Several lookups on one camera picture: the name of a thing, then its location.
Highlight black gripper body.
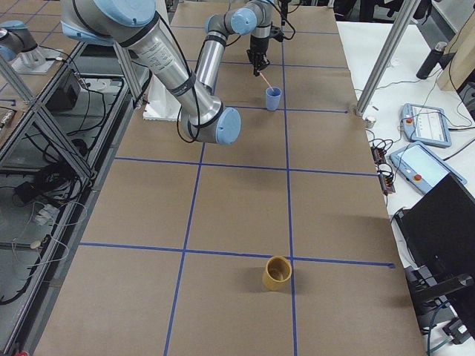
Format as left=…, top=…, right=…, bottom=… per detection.
left=246, top=23, right=284, bottom=64

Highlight pink chopstick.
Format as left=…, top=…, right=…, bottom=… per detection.
left=259, top=72, right=274, bottom=92

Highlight light blue plastic cup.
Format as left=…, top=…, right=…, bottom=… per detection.
left=265, top=87, right=281, bottom=111

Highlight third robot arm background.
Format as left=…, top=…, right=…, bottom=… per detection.
left=1, top=20, right=38, bottom=62

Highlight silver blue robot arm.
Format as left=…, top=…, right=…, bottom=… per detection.
left=61, top=1, right=284, bottom=145

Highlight tan bamboo cup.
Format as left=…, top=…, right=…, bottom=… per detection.
left=262, top=256, right=292, bottom=291

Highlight small metal cylinder weight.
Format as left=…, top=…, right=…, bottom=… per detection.
left=364, top=116, right=376, bottom=129

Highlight black water bottle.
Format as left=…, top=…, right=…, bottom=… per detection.
left=416, top=42, right=448, bottom=80

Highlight far teach pendant tablet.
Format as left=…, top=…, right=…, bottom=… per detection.
left=401, top=103, right=452, bottom=148

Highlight teach pendant tablet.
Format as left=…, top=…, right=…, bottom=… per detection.
left=390, top=142, right=467, bottom=194
left=401, top=103, right=452, bottom=148

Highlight brown paper table cover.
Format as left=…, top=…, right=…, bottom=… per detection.
left=35, top=7, right=424, bottom=355

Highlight near teach pendant tablet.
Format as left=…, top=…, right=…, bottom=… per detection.
left=390, top=142, right=467, bottom=194

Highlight wooden board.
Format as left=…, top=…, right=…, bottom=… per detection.
left=436, top=13, right=474, bottom=90

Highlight black monitor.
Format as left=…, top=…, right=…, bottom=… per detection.
left=396, top=174, right=474, bottom=335

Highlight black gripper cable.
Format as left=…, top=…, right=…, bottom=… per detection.
left=274, top=0, right=296, bottom=42

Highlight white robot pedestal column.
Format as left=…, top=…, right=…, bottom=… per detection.
left=142, top=0, right=186, bottom=123

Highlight aluminium frame post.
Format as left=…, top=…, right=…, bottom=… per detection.
left=355, top=0, right=420, bottom=117

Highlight black power strip with cables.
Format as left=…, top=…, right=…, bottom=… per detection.
left=369, top=138, right=396, bottom=196

